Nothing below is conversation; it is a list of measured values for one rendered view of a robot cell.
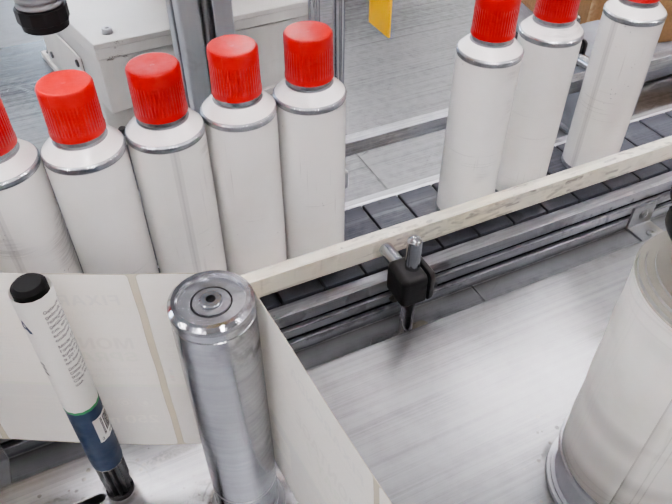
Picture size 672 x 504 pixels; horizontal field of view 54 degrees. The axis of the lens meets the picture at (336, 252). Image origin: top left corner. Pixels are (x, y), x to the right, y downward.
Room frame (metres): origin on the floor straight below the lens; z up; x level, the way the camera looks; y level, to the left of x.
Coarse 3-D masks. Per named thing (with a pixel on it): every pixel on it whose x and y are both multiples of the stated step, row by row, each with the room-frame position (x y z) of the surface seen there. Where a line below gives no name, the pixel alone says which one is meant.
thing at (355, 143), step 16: (656, 64) 0.62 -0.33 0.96; (576, 80) 0.58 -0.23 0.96; (432, 112) 0.52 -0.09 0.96; (384, 128) 0.49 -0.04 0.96; (400, 128) 0.49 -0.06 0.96; (416, 128) 0.50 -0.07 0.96; (432, 128) 0.51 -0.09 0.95; (352, 144) 0.47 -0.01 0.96; (368, 144) 0.48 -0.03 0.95; (384, 144) 0.49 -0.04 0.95
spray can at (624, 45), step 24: (624, 0) 0.55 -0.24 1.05; (648, 0) 0.54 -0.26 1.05; (600, 24) 0.56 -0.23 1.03; (624, 24) 0.54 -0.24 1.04; (648, 24) 0.53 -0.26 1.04; (600, 48) 0.55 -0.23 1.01; (624, 48) 0.53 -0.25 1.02; (648, 48) 0.53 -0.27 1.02; (600, 72) 0.54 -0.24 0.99; (624, 72) 0.53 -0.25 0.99; (600, 96) 0.54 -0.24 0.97; (624, 96) 0.53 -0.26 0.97; (576, 120) 0.55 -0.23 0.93; (600, 120) 0.53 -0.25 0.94; (624, 120) 0.53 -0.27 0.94; (576, 144) 0.54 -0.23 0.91; (600, 144) 0.53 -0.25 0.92
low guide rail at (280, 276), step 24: (648, 144) 0.54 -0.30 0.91; (576, 168) 0.50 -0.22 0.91; (600, 168) 0.50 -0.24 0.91; (624, 168) 0.52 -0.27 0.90; (504, 192) 0.46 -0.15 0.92; (528, 192) 0.47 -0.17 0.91; (552, 192) 0.48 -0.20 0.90; (432, 216) 0.43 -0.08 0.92; (456, 216) 0.43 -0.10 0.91; (480, 216) 0.44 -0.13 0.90; (360, 240) 0.40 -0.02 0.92; (384, 240) 0.40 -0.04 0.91; (288, 264) 0.37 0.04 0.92; (312, 264) 0.37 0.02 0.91; (336, 264) 0.38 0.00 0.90; (264, 288) 0.36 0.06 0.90
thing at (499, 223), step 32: (640, 128) 0.62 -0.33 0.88; (416, 192) 0.51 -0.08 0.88; (576, 192) 0.51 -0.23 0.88; (608, 192) 0.51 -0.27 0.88; (352, 224) 0.46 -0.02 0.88; (384, 224) 0.46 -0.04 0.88; (480, 224) 0.46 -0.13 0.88; (512, 224) 0.46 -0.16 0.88; (288, 288) 0.38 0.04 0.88; (320, 288) 0.38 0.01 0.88
